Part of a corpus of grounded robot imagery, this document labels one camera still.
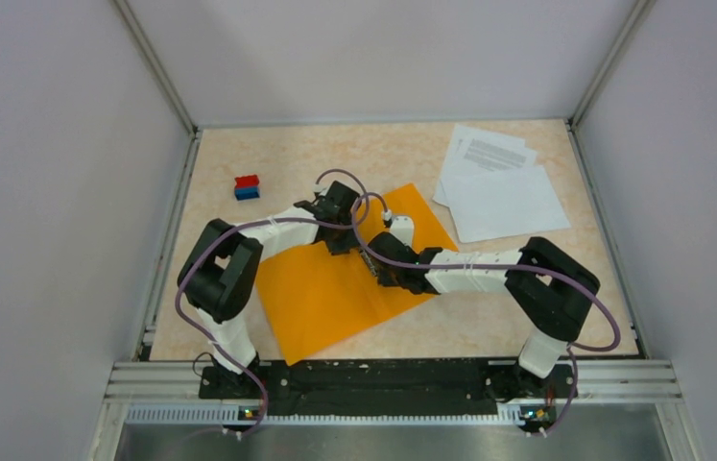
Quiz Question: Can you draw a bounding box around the orange clip file folder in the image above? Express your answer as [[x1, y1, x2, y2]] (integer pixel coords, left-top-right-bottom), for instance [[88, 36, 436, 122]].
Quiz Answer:
[[255, 182, 460, 367]]

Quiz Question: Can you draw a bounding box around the white paper sheets stack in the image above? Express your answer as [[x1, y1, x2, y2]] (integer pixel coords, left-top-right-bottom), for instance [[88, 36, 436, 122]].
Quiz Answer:
[[433, 125, 570, 244]]

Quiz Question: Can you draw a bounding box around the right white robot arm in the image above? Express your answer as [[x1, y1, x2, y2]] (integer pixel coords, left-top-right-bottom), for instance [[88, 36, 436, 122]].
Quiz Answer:
[[361, 218, 601, 396]]

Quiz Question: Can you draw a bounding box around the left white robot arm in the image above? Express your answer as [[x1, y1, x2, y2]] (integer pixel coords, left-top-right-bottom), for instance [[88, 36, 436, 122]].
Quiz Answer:
[[175, 181, 360, 398]]

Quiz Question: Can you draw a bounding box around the silver metal folder clip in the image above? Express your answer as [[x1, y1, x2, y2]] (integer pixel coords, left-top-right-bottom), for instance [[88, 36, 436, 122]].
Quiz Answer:
[[359, 250, 378, 278]]

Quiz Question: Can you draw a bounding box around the red and blue toy brick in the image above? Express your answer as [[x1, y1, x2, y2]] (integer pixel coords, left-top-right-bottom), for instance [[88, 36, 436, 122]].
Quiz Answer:
[[233, 175, 260, 201]]

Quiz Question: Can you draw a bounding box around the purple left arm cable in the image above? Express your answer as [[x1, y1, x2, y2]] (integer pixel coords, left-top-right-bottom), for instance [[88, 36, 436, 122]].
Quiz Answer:
[[174, 167, 391, 440]]

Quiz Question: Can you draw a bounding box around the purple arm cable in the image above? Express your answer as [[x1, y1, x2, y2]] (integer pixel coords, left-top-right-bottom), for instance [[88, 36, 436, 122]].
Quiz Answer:
[[349, 190, 622, 437], [174, 167, 391, 440]]

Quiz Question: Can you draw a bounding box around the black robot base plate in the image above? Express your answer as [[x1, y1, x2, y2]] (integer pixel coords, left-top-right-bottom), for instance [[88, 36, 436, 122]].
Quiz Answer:
[[199, 358, 576, 417]]

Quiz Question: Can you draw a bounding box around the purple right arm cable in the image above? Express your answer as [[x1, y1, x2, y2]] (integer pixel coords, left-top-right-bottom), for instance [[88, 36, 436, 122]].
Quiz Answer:
[[349, 190, 622, 437]]

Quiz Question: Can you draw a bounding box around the white slotted cable duct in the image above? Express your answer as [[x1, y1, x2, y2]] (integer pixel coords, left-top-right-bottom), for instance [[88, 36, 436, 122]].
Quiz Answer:
[[125, 403, 525, 426]]

